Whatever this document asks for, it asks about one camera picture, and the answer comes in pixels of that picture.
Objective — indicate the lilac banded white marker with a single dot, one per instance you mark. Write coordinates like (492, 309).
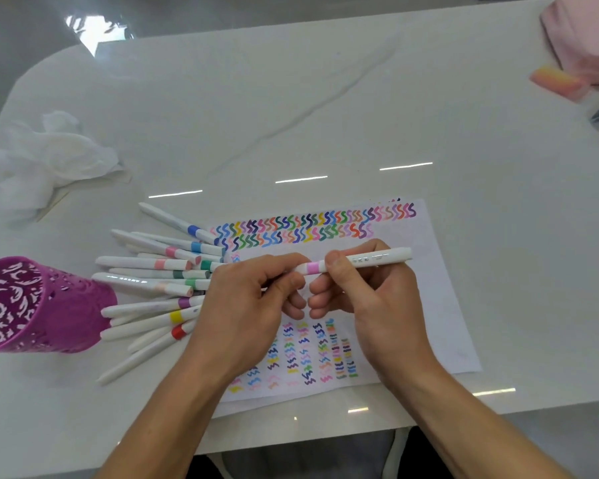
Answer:
(379, 256)

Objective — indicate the bunch of white markers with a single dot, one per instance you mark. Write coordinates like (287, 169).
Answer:
(145, 264)

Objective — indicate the person's right forearm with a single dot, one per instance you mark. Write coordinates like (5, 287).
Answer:
(479, 429)

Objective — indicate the pink perforated pen holder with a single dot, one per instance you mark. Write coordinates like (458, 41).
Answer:
(75, 314)

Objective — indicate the crumpled white tissue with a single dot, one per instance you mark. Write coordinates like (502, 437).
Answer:
(55, 159)

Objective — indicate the person's left hand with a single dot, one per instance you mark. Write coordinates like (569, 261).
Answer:
(239, 309)

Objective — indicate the pink pencil case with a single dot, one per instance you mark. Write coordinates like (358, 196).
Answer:
(584, 39)

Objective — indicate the person's right white shoe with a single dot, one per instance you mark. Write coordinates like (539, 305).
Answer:
(394, 458)

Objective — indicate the black trousers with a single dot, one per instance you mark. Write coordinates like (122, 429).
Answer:
(429, 458)

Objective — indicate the person's right hand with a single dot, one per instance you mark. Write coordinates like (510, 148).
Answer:
(389, 319)

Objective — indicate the pink yellow eraser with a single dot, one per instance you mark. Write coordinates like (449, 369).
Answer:
(556, 82)

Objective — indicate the person's left forearm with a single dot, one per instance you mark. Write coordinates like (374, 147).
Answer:
(164, 424)

